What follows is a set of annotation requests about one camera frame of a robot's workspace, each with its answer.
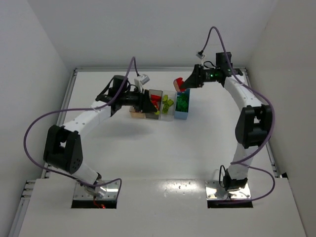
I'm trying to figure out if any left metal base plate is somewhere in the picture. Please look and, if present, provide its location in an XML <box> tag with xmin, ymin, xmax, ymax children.
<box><xmin>73</xmin><ymin>181</ymin><xmax>120</xmax><ymax>201</ymax></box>

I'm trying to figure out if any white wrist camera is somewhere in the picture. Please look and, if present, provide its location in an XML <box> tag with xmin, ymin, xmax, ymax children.
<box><xmin>134</xmin><ymin>74</ymin><xmax>150</xmax><ymax>92</ymax></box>
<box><xmin>196</xmin><ymin>51</ymin><xmax>205</xmax><ymax>64</ymax></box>

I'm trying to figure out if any purple cable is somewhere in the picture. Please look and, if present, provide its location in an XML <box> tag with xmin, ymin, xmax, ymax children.
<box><xmin>202</xmin><ymin>26</ymin><xmax>276</xmax><ymax>203</ymax></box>
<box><xmin>23</xmin><ymin>56</ymin><xmax>139</xmax><ymax>198</ymax></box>

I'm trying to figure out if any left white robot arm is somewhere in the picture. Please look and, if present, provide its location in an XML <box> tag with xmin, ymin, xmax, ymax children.
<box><xmin>43</xmin><ymin>74</ymin><xmax>157</xmax><ymax>187</ymax></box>

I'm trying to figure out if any orange transparent container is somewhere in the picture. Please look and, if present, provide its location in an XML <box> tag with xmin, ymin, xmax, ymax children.
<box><xmin>129</xmin><ymin>106</ymin><xmax>145</xmax><ymax>119</ymax></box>

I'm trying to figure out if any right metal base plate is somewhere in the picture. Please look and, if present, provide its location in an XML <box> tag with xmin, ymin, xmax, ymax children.
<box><xmin>205</xmin><ymin>180</ymin><xmax>251</xmax><ymax>201</ymax></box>

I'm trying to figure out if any metal base plate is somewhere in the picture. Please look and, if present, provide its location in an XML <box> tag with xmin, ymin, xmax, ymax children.
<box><xmin>205</xmin><ymin>180</ymin><xmax>251</xmax><ymax>201</ymax></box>
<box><xmin>73</xmin><ymin>181</ymin><xmax>120</xmax><ymax>201</ymax></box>

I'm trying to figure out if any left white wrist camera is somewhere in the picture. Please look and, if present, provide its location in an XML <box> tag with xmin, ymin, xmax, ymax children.
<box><xmin>134</xmin><ymin>74</ymin><xmax>150</xmax><ymax>92</ymax></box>

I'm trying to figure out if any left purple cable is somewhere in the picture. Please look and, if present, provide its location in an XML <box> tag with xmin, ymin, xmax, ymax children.
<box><xmin>23</xmin><ymin>56</ymin><xmax>139</xmax><ymax>198</ymax></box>

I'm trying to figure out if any dark green square lego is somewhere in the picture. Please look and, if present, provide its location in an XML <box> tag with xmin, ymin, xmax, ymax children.
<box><xmin>175</xmin><ymin>93</ymin><xmax>189</xmax><ymax>113</ymax></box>

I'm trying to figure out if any blue container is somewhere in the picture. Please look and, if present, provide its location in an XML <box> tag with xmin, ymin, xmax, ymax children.
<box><xmin>174</xmin><ymin>89</ymin><xmax>190</xmax><ymax>120</ymax></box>

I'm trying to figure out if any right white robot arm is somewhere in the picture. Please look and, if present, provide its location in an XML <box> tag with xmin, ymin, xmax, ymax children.
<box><xmin>179</xmin><ymin>52</ymin><xmax>273</xmax><ymax>191</ymax></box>

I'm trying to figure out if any red flower lego brick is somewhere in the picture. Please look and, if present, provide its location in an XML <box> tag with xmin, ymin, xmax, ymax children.
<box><xmin>150</xmin><ymin>94</ymin><xmax>161</xmax><ymax>107</ymax></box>

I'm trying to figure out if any aluminium frame rail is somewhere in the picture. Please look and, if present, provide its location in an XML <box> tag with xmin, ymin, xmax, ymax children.
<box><xmin>7</xmin><ymin>65</ymin><xmax>282</xmax><ymax>237</ymax></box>

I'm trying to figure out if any clear transparent container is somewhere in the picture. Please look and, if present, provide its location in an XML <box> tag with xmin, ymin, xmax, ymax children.
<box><xmin>159</xmin><ymin>90</ymin><xmax>177</xmax><ymax>121</ymax></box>

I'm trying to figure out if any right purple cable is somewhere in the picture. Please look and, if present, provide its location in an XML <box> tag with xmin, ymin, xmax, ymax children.
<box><xmin>202</xmin><ymin>26</ymin><xmax>276</xmax><ymax>203</ymax></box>

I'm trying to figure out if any dark grey transparent container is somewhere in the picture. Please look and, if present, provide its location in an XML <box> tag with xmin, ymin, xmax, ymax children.
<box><xmin>145</xmin><ymin>89</ymin><xmax>162</xmax><ymax>119</ymax></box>

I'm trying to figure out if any lime square lego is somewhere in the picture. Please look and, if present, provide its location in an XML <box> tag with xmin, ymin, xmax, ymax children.
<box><xmin>162</xmin><ymin>94</ymin><xmax>174</xmax><ymax>114</ymax></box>

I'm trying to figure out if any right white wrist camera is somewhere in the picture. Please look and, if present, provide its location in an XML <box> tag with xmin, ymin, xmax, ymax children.
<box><xmin>196</xmin><ymin>51</ymin><xmax>205</xmax><ymax>64</ymax></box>

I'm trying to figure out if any lime purple lego stack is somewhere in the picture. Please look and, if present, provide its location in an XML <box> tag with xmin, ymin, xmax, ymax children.
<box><xmin>173</xmin><ymin>78</ymin><xmax>186</xmax><ymax>92</ymax></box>

